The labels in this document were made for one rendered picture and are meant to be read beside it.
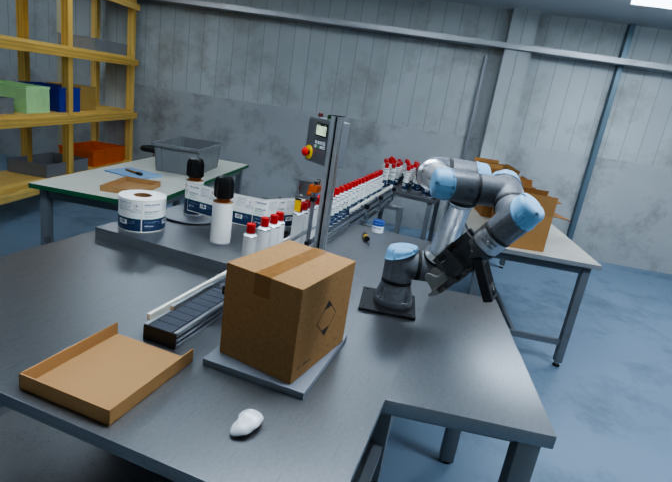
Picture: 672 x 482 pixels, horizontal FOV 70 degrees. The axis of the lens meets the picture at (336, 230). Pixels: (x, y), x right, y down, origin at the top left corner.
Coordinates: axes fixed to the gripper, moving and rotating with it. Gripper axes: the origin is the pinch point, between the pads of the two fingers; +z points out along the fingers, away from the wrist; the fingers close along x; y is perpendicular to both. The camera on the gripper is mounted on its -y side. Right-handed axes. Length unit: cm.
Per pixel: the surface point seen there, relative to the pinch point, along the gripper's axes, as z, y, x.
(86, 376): 54, 41, 59
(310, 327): 22.7, 14.4, 20.1
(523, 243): 55, -27, -204
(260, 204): 74, 76, -52
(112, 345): 60, 46, 47
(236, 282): 27, 36, 27
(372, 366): 31.8, -5.5, 2.3
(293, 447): 25, -4, 44
